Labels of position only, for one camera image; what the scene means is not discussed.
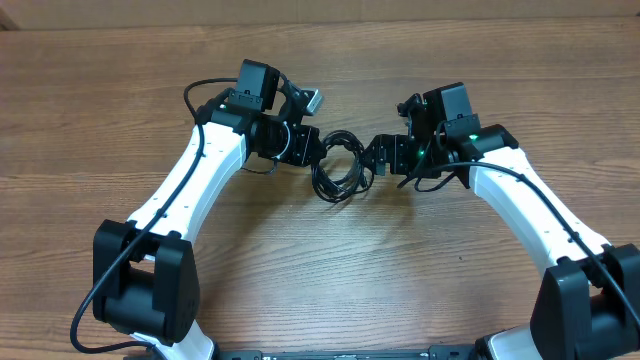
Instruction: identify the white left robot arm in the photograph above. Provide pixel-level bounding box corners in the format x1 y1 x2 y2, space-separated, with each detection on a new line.
81 84 323 359

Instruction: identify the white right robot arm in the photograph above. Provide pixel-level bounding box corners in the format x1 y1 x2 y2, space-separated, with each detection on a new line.
361 125 639 359

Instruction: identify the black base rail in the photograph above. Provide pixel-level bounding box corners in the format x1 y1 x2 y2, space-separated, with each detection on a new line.
213 344 484 360

